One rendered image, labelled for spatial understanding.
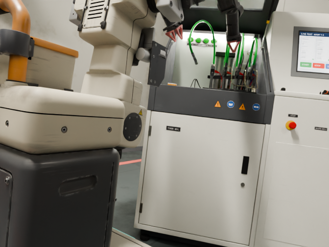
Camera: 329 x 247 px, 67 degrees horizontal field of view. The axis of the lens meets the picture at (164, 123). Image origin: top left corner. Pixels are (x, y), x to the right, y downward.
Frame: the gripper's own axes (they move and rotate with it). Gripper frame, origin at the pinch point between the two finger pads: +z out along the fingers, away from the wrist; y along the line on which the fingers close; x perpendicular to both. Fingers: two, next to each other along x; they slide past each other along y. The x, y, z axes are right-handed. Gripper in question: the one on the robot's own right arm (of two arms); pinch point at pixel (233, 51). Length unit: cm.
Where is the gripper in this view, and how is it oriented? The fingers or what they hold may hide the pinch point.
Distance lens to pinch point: 139.7
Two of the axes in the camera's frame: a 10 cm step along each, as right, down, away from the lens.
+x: -9.7, 1.1, 2.0
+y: 0.8, -6.4, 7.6
